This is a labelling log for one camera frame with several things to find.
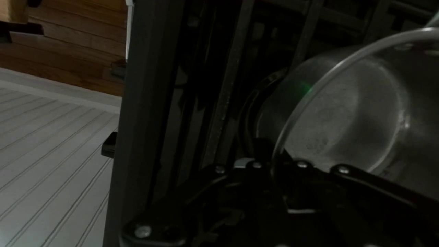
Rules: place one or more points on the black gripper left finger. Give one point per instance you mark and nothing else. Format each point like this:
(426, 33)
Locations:
(212, 209)

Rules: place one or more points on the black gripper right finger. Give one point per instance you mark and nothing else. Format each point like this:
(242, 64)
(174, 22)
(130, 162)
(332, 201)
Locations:
(360, 209)

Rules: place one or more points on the silver metal saucepan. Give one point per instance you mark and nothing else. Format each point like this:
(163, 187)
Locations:
(373, 108)

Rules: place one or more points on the black stove control knob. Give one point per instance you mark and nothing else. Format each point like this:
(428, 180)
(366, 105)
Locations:
(108, 146)

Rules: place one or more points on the black gas stove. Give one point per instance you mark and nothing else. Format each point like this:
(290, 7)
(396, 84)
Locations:
(196, 73)

